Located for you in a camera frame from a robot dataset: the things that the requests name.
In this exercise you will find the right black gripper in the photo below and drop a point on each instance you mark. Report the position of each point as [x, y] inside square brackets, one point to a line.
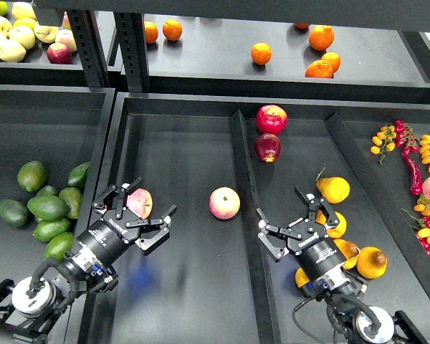
[315, 251]

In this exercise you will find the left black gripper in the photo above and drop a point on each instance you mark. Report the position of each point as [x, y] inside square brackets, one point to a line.
[120, 227]

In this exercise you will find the yellow pear with stem up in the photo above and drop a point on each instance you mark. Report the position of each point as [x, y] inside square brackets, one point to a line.
[301, 279]

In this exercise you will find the dark green avocado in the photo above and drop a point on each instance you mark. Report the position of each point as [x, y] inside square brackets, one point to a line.
[48, 208]

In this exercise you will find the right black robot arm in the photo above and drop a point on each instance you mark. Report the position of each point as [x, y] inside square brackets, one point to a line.
[346, 311]

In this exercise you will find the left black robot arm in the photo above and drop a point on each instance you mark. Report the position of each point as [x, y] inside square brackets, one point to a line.
[30, 309]

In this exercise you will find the yellow pear middle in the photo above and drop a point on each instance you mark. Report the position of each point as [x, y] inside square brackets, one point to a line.
[336, 232]

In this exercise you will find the yellow pear upper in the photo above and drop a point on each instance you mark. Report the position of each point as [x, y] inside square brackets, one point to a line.
[334, 189]

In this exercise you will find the green avocado right of pile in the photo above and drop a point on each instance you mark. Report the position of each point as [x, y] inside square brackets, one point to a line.
[72, 196]

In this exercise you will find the yellow pear left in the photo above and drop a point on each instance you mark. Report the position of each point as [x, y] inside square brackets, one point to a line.
[350, 251]

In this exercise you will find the bright green avocado lowest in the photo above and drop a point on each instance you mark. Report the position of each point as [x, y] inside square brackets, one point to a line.
[59, 245]

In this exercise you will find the bright green avocado centre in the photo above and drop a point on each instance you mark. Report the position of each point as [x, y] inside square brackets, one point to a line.
[45, 231]

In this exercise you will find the green avocado middle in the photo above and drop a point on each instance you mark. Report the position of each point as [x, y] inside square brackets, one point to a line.
[47, 191]

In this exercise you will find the yellow pear lower right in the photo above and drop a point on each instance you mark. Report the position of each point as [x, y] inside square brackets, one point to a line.
[372, 262]

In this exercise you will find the dark avocado far left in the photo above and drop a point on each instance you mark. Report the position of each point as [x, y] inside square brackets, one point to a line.
[13, 212]

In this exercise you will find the pink apple left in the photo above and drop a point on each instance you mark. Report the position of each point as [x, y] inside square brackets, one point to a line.
[140, 203]

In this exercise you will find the pink apple centre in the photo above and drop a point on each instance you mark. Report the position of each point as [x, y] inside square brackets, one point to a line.
[224, 203]

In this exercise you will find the black tray divider left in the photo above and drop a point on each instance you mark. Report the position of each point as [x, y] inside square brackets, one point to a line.
[265, 310]

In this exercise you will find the black tray divider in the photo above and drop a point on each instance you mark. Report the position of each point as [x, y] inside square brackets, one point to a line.
[389, 194]
[265, 310]

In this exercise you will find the dark red apple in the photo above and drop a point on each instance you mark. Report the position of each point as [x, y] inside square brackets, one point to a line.
[267, 147]

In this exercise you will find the black centre tray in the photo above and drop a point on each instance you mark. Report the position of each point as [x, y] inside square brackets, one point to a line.
[195, 288]

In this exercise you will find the black tray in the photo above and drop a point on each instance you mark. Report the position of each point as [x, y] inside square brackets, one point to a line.
[62, 127]
[195, 288]

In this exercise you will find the bright red apple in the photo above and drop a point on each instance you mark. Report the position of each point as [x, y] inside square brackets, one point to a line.
[271, 119]

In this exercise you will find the black tray divider right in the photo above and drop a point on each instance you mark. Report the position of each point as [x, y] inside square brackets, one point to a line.
[389, 194]

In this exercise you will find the black left tray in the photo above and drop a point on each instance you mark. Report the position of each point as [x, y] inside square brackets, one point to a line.
[62, 127]

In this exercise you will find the orange cherry tomato vine left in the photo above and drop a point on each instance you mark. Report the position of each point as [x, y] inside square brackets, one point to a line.
[383, 142]

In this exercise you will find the red chili pepper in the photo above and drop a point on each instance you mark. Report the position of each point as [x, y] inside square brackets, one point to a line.
[414, 173]

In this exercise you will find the mixed cherry tomato bunch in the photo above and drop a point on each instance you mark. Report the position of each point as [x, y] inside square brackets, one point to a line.
[422, 221]

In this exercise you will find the red cherry tomato vine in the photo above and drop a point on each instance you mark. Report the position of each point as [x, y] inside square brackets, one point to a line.
[405, 137]

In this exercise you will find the orange on shelf front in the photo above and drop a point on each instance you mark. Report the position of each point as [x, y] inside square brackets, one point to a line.
[319, 69]

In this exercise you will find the orange on shelf right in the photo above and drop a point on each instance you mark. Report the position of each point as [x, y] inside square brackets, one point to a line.
[333, 59]

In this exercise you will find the black upper shelf right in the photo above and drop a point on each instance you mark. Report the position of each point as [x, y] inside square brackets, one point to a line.
[212, 57]

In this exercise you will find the black shelf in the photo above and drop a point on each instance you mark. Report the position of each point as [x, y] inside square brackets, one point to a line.
[35, 69]
[212, 57]

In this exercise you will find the black upper shelf left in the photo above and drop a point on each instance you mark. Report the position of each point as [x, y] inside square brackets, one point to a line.
[35, 69]

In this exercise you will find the green avocado by tray wall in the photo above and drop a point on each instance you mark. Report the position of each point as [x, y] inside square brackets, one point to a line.
[78, 176]

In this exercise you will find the black shelf post left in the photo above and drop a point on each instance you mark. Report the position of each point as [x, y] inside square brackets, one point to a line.
[89, 48]

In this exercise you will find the black shelf post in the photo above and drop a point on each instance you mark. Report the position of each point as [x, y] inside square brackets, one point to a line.
[89, 48]
[131, 35]

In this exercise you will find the black shelf post right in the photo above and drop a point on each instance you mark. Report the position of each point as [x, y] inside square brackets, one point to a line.
[131, 35]

